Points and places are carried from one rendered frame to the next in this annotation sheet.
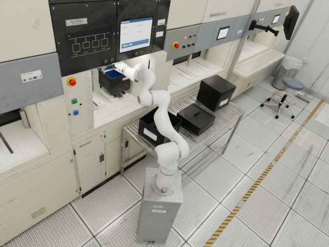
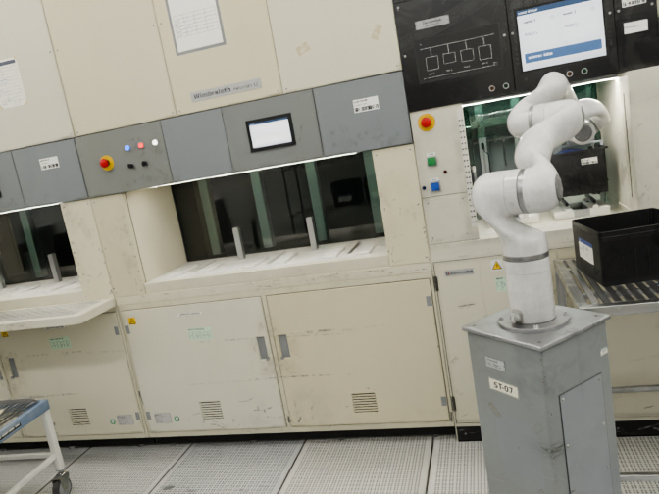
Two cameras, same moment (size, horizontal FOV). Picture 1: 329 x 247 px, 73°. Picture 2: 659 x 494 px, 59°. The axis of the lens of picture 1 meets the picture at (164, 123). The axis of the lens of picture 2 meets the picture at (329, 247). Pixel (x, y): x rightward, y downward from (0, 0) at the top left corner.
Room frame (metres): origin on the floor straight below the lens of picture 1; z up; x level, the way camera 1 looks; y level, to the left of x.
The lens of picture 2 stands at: (-0.06, -1.34, 1.34)
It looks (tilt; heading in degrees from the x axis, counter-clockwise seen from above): 10 degrees down; 69
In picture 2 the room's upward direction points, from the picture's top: 10 degrees counter-clockwise
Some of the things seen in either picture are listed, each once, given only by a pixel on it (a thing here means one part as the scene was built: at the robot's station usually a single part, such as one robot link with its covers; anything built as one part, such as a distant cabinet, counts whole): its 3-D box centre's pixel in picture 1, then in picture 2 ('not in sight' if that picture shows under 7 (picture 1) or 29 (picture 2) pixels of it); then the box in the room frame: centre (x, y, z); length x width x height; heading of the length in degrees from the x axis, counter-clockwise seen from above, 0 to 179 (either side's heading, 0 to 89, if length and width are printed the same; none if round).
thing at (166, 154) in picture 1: (166, 158); (508, 214); (0.95, -0.06, 1.07); 0.19 x 0.12 x 0.24; 123
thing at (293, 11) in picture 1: (276, 22); not in sight; (2.86, -1.02, 1.57); 0.53 x 0.40 x 0.36; 53
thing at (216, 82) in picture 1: (215, 92); not in sight; (2.19, -0.49, 0.89); 0.29 x 0.29 x 0.25; 49
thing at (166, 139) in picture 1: (159, 126); (630, 245); (1.48, 0.03, 0.85); 0.28 x 0.28 x 0.17; 62
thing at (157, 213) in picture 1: (156, 209); (547, 445); (0.97, -0.09, 0.38); 0.28 x 0.28 x 0.76; 8
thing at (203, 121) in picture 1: (195, 117); not in sight; (1.75, -0.29, 0.83); 0.29 x 0.29 x 0.13; 56
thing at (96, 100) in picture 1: (89, 102); (511, 216); (1.56, 0.70, 0.89); 0.22 x 0.21 x 0.04; 53
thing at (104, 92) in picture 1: (114, 92); (578, 208); (1.78, 0.54, 0.89); 0.22 x 0.21 x 0.04; 53
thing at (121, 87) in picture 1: (114, 76); (573, 164); (1.78, 0.54, 1.08); 0.24 x 0.20 x 0.32; 143
